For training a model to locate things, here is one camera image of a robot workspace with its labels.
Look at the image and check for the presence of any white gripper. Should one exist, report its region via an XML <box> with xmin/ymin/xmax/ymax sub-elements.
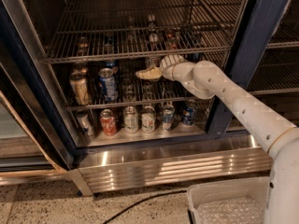
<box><xmin>135</xmin><ymin>55</ymin><xmax>186</xmax><ymax>81</ymax></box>

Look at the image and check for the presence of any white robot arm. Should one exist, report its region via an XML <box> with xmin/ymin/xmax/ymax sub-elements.
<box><xmin>135</xmin><ymin>55</ymin><xmax>299</xmax><ymax>224</ymax></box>

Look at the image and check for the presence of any red plastic bottle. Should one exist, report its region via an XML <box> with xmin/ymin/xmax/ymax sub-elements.
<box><xmin>164</xmin><ymin>32</ymin><xmax>178</xmax><ymax>50</ymax></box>

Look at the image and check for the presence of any white clear bottle behind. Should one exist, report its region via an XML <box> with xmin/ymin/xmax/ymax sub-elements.
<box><xmin>148</xmin><ymin>14</ymin><xmax>157</xmax><ymax>33</ymax></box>

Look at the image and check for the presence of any blue plastic bottle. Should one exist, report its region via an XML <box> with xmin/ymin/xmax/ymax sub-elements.
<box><xmin>187</xmin><ymin>36</ymin><xmax>203</xmax><ymax>63</ymax></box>

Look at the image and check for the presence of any steel fridge base grille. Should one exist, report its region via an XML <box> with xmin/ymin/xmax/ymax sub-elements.
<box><xmin>68</xmin><ymin>135</ymin><xmax>272</xmax><ymax>196</ymax></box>

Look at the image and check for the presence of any open fridge door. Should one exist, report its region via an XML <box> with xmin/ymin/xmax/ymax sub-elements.
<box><xmin>0</xmin><ymin>42</ymin><xmax>69</xmax><ymax>186</ymax></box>

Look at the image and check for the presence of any blue can behind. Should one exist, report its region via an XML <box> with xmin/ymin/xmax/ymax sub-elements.
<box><xmin>104</xmin><ymin>60</ymin><xmax>119</xmax><ymax>76</ymax></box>

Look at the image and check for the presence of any blue silver can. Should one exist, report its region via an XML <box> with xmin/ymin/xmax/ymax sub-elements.
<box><xmin>162</xmin><ymin>105</ymin><xmax>175</xmax><ymax>132</ymax></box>

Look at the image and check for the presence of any blue white drink can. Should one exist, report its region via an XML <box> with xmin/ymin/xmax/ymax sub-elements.
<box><xmin>98</xmin><ymin>68</ymin><xmax>119</xmax><ymax>103</ymax></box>

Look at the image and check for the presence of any white green can right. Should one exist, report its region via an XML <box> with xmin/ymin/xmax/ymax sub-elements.
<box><xmin>141</xmin><ymin>105</ymin><xmax>156</xmax><ymax>133</ymax></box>

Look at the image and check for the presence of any white green can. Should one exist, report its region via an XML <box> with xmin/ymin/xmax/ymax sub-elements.
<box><xmin>141</xmin><ymin>105</ymin><xmax>156</xmax><ymax>133</ymax></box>
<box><xmin>123</xmin><ymin>106</ymin><xmax>139</xmax><ymax>133</ymax></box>

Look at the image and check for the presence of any blue pepsi can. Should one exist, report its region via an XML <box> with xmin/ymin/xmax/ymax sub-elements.
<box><xmin>181</xmin><ymin>99</ymin><xmax>197</xmax><ymax>125</ymax></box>

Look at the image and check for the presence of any white green can left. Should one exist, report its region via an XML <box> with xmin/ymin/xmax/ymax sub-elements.
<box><xmin>123</xmin><ymin>106</ymin><xmax>139</xmax><ymax>133</ymax></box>

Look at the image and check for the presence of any red cola can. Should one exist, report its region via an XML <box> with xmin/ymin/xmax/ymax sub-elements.
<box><xmin>100</xmin><ymin>109</ymin><xmax>117</xmax><ymax>136</ymax></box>

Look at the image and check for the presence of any gold drink can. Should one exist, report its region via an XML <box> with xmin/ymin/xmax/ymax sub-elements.
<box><xmin>69</xmin><ymin>72</ymin><xmax>91</xmax><ymax>105</ymax></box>

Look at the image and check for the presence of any dark can behind gold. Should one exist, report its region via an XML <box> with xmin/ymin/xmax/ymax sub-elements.
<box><xmin>73</xmin><ymin>63</ymin><xmax>89</xmax><ymax>76</ymax></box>

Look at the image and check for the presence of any silver can bottom left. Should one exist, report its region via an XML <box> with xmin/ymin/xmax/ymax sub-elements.
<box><xmin>76</xmin><ymin>111</ymin><xmax>94</xmax><ymax>136</ymax></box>

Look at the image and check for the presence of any clear plastic bin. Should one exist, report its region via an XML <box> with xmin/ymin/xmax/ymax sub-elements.
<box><xmin>187</xmin><ymin>177</ymin><xmax>269</xmax><ymax>224</ymax></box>

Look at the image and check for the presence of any bubble wrap sheet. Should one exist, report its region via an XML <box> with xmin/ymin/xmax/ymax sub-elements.
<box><xmin>197</xmin><ymin>197</ymin><xmax>263</xmax><ymax>224</ymax></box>

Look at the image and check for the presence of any middle wire shelf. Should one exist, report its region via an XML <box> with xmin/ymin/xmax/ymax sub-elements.
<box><xmin>52</xmin><ymin>51</ymin><xmax>230</xmax><ymax>112</ymax></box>

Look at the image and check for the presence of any top wire shelf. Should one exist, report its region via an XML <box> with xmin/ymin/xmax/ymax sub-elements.
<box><xmin>45</xmin><ymin>0</ymin><xmax>247</xmax><ymax>64</ymax></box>

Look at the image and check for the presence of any black floor cable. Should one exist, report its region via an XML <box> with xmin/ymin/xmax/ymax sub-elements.
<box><xmin>102</xmin><ymin>189</ymin><xmax>188</xmax><ymax>224</ymax></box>

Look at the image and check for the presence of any right compartment wire shelf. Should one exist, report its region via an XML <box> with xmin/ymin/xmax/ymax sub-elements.
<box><xmin>247</xmin><ymin>0</ymin><xmax>299</xmax><ymax>95</ymax></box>

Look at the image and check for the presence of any blue fridge centre post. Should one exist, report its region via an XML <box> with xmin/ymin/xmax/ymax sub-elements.
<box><xmin>206</xmin><ymin>0</ymin><xmax>296</xmax><ymax>135</ymax></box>

